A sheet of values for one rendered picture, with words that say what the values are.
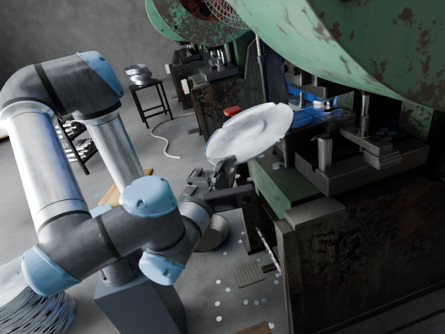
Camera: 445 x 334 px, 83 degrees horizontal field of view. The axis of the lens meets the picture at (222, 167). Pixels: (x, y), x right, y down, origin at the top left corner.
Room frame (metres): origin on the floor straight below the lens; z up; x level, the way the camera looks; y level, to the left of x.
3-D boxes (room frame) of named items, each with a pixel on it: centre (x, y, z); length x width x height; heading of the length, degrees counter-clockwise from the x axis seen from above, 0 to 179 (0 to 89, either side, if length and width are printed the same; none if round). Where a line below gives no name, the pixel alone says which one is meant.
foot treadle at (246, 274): (0.72, -0.23, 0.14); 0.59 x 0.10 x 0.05; 97
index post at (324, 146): (0.54, -0.26, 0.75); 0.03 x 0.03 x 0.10; 7
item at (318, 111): (0.73, -0.36, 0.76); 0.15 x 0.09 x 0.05; 7
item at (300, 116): (0.71, -0.19, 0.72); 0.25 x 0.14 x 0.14; 97
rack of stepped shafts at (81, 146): (2.61, 1.50, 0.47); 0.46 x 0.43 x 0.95; 77
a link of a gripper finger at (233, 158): (0.57, 0.00, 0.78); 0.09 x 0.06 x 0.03; 149
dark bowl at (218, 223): (1.09, 0.19, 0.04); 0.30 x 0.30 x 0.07
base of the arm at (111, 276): (0.61, 0.40, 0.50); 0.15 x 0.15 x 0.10
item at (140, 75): (3.64, 0.77, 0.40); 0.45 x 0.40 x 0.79; 19
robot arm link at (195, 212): (0.41, 0.09, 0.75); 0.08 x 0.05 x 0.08; 59
